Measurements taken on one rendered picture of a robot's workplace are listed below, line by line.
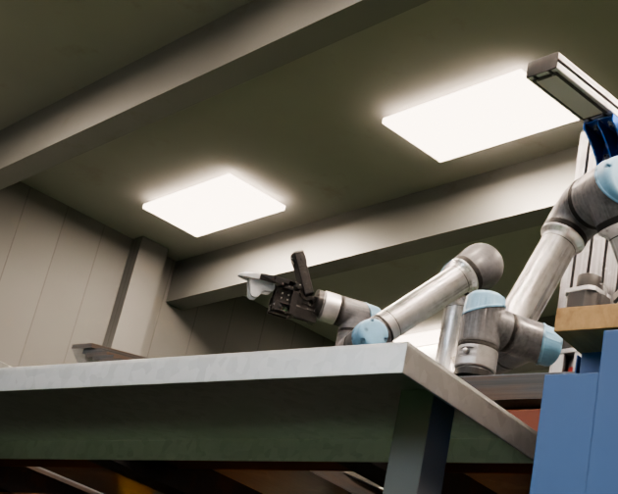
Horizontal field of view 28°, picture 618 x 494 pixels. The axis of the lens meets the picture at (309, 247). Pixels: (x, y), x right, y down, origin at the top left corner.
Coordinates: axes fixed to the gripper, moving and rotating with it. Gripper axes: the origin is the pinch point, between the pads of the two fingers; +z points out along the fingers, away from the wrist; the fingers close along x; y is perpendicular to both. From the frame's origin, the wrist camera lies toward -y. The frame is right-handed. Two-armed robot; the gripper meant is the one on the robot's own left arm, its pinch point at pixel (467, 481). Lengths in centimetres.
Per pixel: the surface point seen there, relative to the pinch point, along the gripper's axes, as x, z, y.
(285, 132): -383, -374, 448
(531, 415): 61, 11, -47
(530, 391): 61, 8, -46
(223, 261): -532, -359, 637
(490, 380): 61, 6, -41
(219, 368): 93, 17, -29
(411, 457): 82, 22, -47
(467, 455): 68, 17, -43
